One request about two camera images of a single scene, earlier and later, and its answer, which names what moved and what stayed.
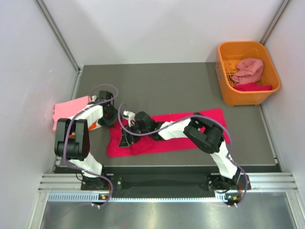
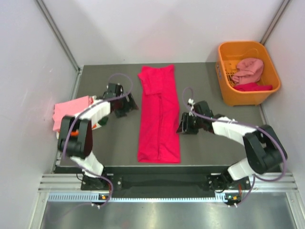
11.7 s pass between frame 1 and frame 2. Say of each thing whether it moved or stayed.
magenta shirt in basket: stayed
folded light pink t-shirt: stayed
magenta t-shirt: moved
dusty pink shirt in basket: stayed
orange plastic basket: stayed
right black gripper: moved
